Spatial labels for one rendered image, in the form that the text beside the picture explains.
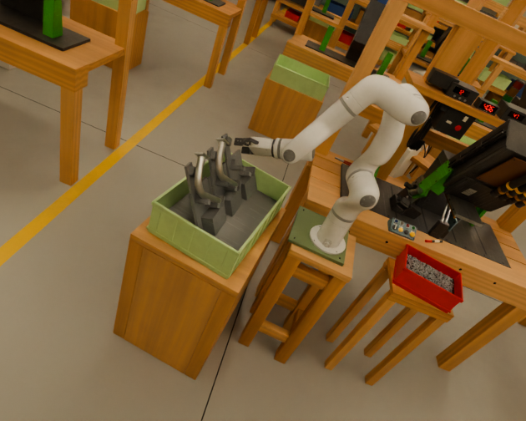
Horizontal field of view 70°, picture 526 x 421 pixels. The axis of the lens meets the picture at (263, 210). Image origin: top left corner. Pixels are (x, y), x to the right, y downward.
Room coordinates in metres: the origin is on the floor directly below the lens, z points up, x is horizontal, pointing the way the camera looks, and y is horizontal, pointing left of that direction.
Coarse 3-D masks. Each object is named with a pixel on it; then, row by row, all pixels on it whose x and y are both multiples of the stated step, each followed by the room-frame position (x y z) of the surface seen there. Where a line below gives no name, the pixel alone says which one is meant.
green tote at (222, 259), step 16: (224, 160) 1.71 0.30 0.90; (208, 176) 1.61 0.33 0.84; (256, 176) 1.68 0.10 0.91; (272, 176) 1.68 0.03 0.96; (176, 192) 1.29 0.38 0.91; (272, 192) 1.67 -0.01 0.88; (160, 208) 1.11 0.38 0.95; (272, 208) 1.42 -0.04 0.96; (160, 224) 1.12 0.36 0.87; (176, 224) 1.10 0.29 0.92; (192, 224) 1.10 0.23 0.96; (176, 240) 1.10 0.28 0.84; (192, 240) 1.09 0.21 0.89; (208, 240) 1.08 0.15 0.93; (256, 240) 1.34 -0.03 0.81; (192, 256) 1.09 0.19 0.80; (208, 256) 1.08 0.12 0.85; (224, 256) 1.07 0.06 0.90; (240, 256) 1.14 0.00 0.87; (224, 272) 1.06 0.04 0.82
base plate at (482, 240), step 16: (384, 192) 2.16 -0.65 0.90; (384, 208) 1.97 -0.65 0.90; (416, 208) 2.14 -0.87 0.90; (416, 224) 1.96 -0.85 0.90; (432, 224) 2.05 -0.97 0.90; (464, 224) 2.23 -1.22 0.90; (448, 240) 1.95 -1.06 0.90; (464, 240) 2.03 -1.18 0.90; (480, 240) 2.12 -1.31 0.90; (496, 240) 2.21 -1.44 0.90; (496, 256) 2.01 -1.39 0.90
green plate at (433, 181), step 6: (438, 168) 2.10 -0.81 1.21; (444, 168) 2.06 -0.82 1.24; (450, 168) 2.03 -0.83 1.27; (432, 174) 2.09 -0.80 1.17; (438, 174) 2.05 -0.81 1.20; (444, 174) 2.01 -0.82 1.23; (450, 174) 2.01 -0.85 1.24; (426, 180) 2.08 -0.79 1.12; (432, 180) 2.03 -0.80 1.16; (438, 180) 2.00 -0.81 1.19; (444, 180) 2.01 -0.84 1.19; (420, 186) 2.07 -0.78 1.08; (426, 186) 2.03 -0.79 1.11; (432, 186) 2.00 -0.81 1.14; (438, 186) 2.01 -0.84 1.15; (444, 186) 2.01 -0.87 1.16; (438, 192) 2.01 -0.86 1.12
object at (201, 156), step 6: (198, 156) 1.25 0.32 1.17; (204, 156) 1.25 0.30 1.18; (198, 162) 1.23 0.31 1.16; (204, 162) 1.24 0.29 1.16; (198, 168) 1.21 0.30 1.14; (198, 174) 1.19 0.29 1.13; (198, 180) 1.18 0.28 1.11; (198, 186) 1.18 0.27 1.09; (198, 192) 1.18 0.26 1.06; (204, 192) 1.19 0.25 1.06; (204, 198) 1.20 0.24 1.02; (210, 198) 1.24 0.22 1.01; (216, 198) 1.29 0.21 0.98
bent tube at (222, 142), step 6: (216, 138) 1.41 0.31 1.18; (222, 138) 1.41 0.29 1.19; (222, 144) 1.41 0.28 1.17; (228, 144) 1.44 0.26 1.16; (222, 150) 1.39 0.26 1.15; (216, 156) 1.37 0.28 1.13; (222, 156) 1.38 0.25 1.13; (216, 162) 1.35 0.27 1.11; (216, 168) 1.34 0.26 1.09; (222, 168) 1.36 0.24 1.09; (222, 174) 1.35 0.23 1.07; (222, 180) 1.37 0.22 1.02; (228, 180) 1.40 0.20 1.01; (234, 180) 1.47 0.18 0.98
